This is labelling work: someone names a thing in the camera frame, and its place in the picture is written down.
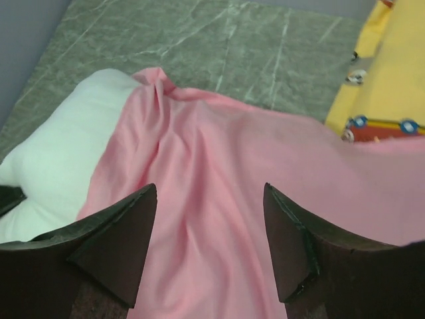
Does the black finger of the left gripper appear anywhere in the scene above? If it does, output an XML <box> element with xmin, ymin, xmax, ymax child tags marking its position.
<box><xmin>0</xmin><ymin>185</ymin><xmax>27</xmax><ymax>216</ymax></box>

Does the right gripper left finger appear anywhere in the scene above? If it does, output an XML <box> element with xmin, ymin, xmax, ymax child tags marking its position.
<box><xmin>1</xmin><ymin>184</ymin><xmax>157</xmax><ymax>318</ymax></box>

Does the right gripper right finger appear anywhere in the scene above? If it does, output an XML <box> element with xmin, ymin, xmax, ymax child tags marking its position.
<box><xmin>263</xmin><ymin>184</ymin><xmax>424</xmax><ymax>318</ymax></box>

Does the white pillow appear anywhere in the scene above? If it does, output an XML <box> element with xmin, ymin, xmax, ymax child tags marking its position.
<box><xmin>1</xmin><ymin>69</ymin><xmax>139</xmax><ymax>243</ymax></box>

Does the pink satin pillowcase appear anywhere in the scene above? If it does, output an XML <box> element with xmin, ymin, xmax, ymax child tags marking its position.
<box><xmin>79</xmin><ymin>68</ymin><xmax>424</xmax><ymax>318</ymax></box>

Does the yellow cartoon vehicle pillow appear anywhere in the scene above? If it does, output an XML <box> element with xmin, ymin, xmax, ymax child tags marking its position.
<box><xmin>325</xmin><ymin>1</ymin><xmax>424</xmax><ymax>149</ymax></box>

